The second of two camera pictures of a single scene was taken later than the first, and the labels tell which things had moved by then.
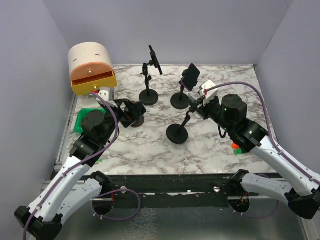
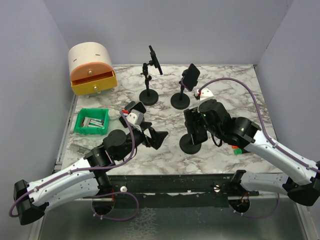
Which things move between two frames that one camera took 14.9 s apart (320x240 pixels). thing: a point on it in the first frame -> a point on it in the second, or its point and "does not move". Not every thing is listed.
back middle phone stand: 181,101 does not move
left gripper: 135,110 -> 156,140
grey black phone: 193,98 -> 196,124
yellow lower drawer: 93,83 does not move
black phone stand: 178,134 -> 186,143
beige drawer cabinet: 88,52 does not move
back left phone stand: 148,97 does not move
